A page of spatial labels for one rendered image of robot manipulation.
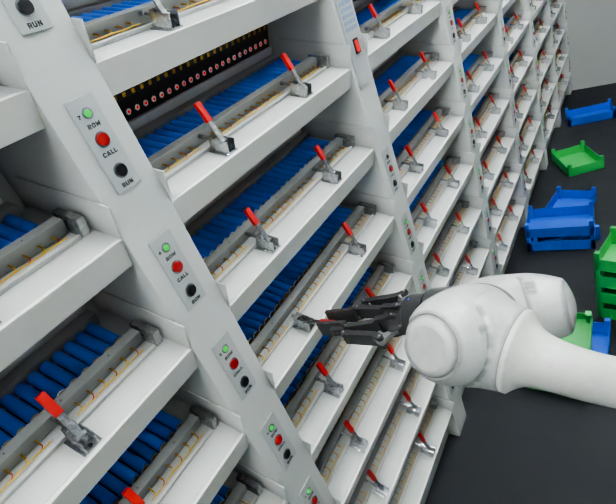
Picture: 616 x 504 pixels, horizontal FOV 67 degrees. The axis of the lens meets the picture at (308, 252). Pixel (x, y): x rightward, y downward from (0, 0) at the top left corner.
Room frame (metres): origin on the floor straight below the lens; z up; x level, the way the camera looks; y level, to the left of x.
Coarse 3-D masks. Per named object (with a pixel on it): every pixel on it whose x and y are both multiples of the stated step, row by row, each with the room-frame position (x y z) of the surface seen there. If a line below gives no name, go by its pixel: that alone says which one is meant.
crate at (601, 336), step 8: (608, 320) 1.26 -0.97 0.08; (600, 328) 1.29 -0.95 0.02; (608, 328) 1.26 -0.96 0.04; (592, 336) 1.29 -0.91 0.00; (600, 336) 1.27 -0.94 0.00; (608, 336) 1.22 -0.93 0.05; (592, 344) 1.25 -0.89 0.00; (600, 344) 1.24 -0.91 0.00; (608, 344) 1.18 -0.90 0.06; (600, 352) 1.21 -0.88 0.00; (608, 352) 1.16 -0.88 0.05
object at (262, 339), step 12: (360, 216) 1.12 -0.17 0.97; (336, 240) 1.02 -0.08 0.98; (324, 252) 0.98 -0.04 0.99; (312, 264) 0.95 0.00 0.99; (324, 264) 0.96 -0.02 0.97; (312, 276) 0.91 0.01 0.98; (300, 288) 0.87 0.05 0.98; (288, 300) 0.85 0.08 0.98; (300, 300) 0.85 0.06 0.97; (276, 312) 0.82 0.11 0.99; (288, 312) 0.83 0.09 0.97; (276, 324) 0.79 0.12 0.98; (264, 336) 0.76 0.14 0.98; (252, 348) 0.74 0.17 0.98
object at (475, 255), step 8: (472, 240) 1.67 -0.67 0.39; (480, 240) 1.65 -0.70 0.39; (488, 240) 1.62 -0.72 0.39; (472, 248) 1.65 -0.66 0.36; (480, 248) 1.64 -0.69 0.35; (488, 248) 1.63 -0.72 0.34; (464, 256) 1.52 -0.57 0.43; (472, 256) 1.60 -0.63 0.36; (480, 256) 1.60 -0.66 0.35; (464, 264) 1.57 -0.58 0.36; (472, 264) 1.56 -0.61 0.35; (480, 264) 1.55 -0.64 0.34; (456, 272) 1.50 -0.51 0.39; (464, 272) 1.51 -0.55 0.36; (472, 272) 1.50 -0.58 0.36; (480, 272) 1.52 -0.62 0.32; (456, 280) 1.49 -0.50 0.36; (464, 280) 1.48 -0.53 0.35
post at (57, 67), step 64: (0, 0) 0.61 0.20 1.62; (64, 64) 0.63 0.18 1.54; (64, 128) 0.60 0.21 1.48; (128, 128) 0.66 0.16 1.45; (128, 192) 0.62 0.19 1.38; (192, 256) 0.65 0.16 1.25; (192, 320) 0.61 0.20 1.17; (192, 384) 0.63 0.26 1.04; (256, 384) 0.64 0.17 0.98; (256, 448) 0.59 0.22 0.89
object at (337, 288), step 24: (360, 192) 1.16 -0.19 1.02; (384, 216) 1.12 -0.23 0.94; (360, 240) 1.03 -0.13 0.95; (384, 240) 1.07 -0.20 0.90; (360, 264) 0.95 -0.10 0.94; (312, 288) 0.90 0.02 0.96; (336, 288) 0.88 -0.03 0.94; (312, 312) 0.83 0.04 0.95; (288, 336) 0.77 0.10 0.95; (312, 336) 0.77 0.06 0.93; (288, 360) 0.72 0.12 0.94; (288, 384) 0.70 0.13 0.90
